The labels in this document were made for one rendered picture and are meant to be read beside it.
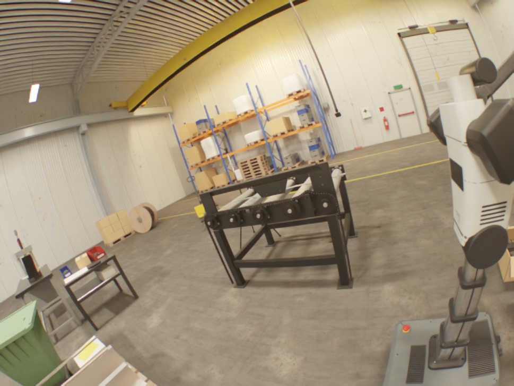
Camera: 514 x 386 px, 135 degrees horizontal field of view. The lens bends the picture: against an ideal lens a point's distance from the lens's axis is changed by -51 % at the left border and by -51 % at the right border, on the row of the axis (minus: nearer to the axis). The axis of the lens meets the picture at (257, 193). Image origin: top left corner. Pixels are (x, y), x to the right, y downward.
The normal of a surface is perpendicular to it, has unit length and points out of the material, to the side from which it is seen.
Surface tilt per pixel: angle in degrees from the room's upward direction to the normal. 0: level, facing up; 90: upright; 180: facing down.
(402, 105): 90
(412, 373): 0
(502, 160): 90
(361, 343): 0
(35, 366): 106
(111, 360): 90
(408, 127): 90
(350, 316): 0
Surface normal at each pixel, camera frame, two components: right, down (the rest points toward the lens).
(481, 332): -0.32, -0.93
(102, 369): 0.84, -0.18
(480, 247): -0.52, 0.34
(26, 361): 0.83, 0.12
